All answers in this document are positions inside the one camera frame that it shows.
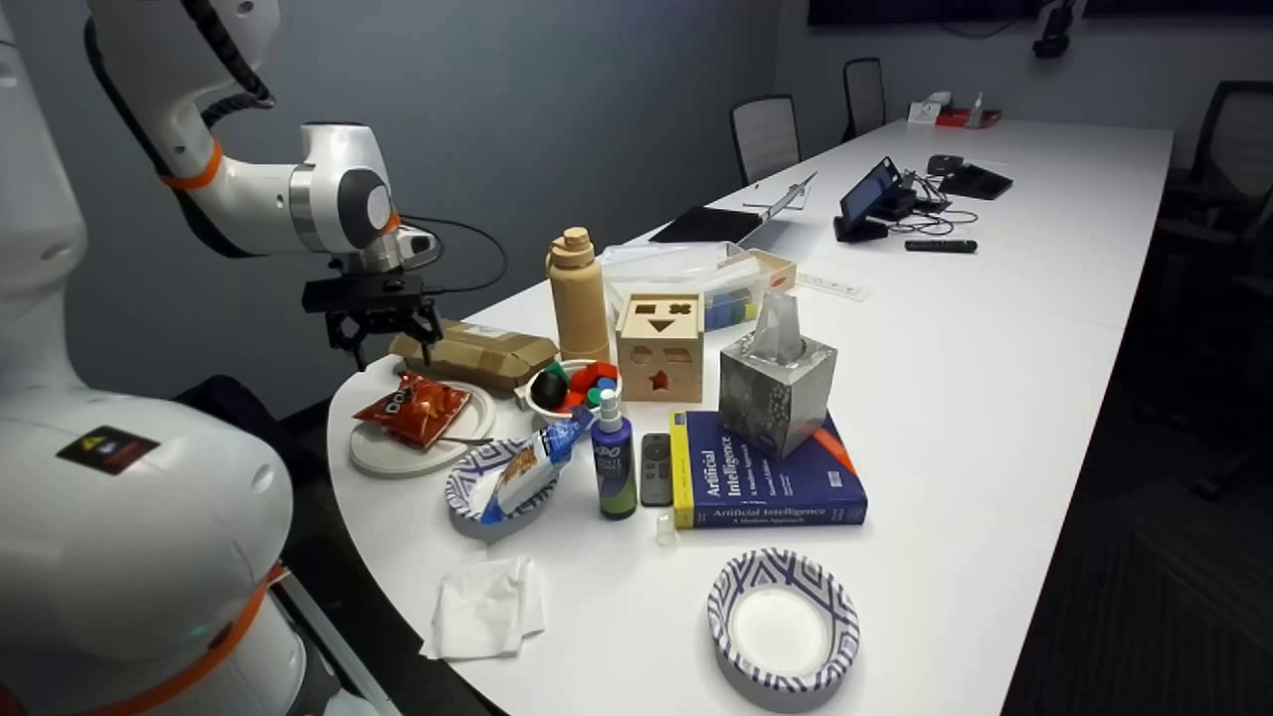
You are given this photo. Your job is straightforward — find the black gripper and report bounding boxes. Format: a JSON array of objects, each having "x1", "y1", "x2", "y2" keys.
[{"x1": 301, "y1": 272, "x2": 442, "y2": 351}]

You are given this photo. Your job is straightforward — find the red snack packet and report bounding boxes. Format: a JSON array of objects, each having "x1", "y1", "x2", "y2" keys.
[{"x1": 358, "y1": 372, "x2": 468, "y2": 448}]

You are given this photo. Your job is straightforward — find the blue white pretzel crisps packet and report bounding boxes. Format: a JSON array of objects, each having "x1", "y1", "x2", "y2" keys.
[{"x1": 486, "y1": 408, "x2": 594, "y2": 522}]

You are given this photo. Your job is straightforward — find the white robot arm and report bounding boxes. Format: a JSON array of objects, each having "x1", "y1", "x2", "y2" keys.
[{"x1": 0, "y1": 0, "x2": 437, "y2": 716}]

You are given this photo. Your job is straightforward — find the tan water bottle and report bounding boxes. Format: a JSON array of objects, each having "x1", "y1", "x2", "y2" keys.
[{"x1": 546, "y1": 227, "x2": 608, "y2": 359}]

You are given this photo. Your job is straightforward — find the long cardboard box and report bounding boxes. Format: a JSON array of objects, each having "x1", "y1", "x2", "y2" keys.
[{"x1": 391, "y1": 321, "x2": 558, "y2": 394}]

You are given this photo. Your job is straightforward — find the white foam plate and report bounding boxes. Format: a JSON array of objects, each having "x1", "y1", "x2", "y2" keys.
[{"x1": 348, "y1": 379, "x2": 494, "y2": 476}]

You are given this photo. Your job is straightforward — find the wooden shape sorter box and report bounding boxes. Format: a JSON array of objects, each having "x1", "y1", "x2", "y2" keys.
[{"x1": 617, "y1": 294, "x2": 702, "y2": 402}]

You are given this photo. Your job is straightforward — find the black remote control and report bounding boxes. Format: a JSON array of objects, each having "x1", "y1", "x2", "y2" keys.
[{"x1": 640, "y1": 435, "x2": 673, "y2": 509}]

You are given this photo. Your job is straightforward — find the white paper napkin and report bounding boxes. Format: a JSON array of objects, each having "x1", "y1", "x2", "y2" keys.
[{"x1": 423, "y1": 558, "x2": 546, "y2": 662}]

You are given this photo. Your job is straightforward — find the black laptop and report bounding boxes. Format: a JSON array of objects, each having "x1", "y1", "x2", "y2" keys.
[{"x1": 655, "y1": 208, "x2": 758, "y2": 241}]

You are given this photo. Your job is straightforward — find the clear plastic container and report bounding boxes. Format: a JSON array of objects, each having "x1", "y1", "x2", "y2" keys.
[{"x1": 599, "y1": 241, "x2": 795, "y2": 330}]

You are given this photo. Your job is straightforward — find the blue yellow textbook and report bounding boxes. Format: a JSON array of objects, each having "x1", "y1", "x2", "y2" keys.
[{"x1": 668, "y1": 408, "x2": 867, "y2": 530}]

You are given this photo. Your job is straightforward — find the grey tissue box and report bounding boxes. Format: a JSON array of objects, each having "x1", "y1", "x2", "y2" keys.
[{"x1": 721, "y1": 294, "x2": 834, "y2": 459}]

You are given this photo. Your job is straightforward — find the grey office chair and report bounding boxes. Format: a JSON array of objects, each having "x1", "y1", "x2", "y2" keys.
[
  {"x1": 842, "y1": 57, "x2": 888, "y2": 136},
  {"x1": 732, "y1": 95, "x2": 798, "y2": 184}
]

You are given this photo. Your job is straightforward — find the black marker remote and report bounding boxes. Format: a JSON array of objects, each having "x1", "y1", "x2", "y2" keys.
[{"x1": 903, "y1": 237, "x2": 979, "y2": 253}]

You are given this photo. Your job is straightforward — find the black office chair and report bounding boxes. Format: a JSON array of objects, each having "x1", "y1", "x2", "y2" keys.
[{"x1": 1148, "y1": 75, "x2": 1273, "y2": 440}]

